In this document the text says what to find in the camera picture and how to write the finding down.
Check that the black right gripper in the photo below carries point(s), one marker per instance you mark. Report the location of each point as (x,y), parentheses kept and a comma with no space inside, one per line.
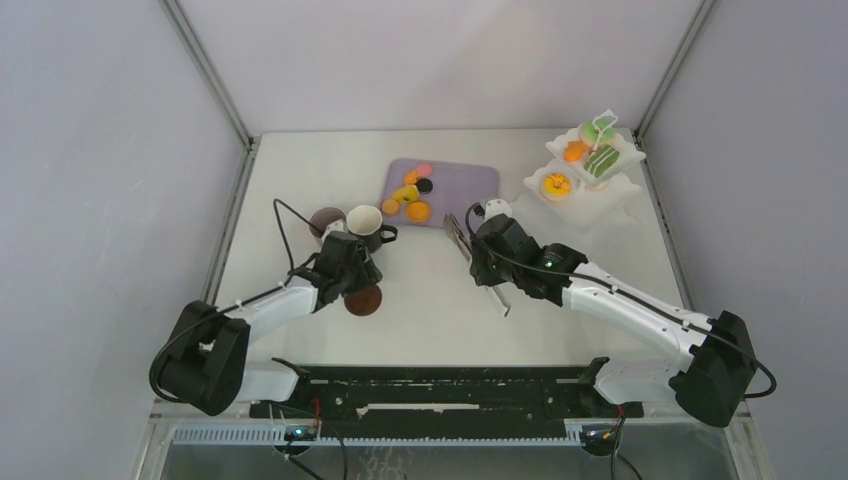
(480,269)

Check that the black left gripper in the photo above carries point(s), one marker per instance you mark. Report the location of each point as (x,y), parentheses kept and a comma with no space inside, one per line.
(368,273)

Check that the dark wooden round coaster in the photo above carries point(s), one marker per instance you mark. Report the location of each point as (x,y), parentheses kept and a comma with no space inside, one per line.
(364,302)

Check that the steel white serving tongs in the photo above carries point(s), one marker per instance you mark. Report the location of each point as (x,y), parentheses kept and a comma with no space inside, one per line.
(453,231)

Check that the black mug white inside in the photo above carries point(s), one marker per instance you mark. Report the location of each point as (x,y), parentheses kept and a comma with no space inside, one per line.
(367,223)

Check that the purple mug black handle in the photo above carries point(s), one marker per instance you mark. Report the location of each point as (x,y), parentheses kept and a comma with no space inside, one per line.
(322,218)

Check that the orange egg tart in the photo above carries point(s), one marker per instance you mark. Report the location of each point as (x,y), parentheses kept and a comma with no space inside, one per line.
(418,211)

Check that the yellow frosted donut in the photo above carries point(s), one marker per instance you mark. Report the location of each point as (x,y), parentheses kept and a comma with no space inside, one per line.
(555,187)

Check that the yellow cheese cake wedge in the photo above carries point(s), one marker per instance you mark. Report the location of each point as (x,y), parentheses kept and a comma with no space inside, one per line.
(406,194)

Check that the white three tier stand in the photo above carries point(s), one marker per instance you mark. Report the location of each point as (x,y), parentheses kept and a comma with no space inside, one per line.
(596,209)

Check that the orange bear cookie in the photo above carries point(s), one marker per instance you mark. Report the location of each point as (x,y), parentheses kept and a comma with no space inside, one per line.
(575,151)

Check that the green striped cake slice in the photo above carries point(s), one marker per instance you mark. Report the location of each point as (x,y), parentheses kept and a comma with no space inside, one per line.
(602,161)

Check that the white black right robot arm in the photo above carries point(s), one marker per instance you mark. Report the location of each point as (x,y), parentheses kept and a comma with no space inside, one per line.
(709,361)

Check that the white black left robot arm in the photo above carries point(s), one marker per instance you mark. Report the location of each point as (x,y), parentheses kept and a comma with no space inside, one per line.
(204,363)

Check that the round waffle biscuit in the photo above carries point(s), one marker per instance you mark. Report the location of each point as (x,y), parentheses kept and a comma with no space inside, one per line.
(390,207)

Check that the lavender serving tray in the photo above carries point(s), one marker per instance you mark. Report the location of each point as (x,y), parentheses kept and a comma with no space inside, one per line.
(456,187)

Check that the black sandwich cookie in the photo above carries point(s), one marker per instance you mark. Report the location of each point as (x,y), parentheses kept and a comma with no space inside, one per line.
(424,186)

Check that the orange star cookie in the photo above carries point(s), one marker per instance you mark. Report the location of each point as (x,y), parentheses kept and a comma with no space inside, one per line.
(410,178)

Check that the pink macaron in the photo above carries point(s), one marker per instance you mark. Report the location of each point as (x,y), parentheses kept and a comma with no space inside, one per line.
(423,170)

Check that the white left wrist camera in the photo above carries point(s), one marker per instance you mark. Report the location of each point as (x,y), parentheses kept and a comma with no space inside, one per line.
(333,227)

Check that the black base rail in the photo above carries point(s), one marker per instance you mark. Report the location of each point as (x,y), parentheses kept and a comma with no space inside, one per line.
(394,403)

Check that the aluminium frame post left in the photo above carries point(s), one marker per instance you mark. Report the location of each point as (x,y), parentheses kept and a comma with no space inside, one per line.
(185,30)

